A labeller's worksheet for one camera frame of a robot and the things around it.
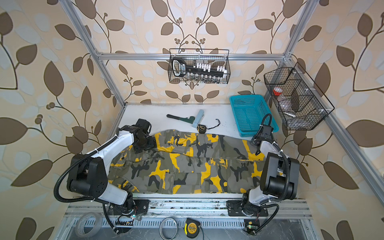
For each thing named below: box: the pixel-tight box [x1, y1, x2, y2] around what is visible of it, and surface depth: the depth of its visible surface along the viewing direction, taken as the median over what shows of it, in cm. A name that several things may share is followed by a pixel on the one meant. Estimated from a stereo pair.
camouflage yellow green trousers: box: [108, 130, 265, 195], surface depth 88 cm
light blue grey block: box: [192, 109, 205, 129], surface depth 113 cm
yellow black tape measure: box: [184, 217, 201, 239], surface depth 68 cm
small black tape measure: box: [197, 118, 221, 134], surface depth 104 cm
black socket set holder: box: [171, 57, 228, 82], surface depth 86 cm
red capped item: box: [273, 87, 283, 96], surface depth 84 cm
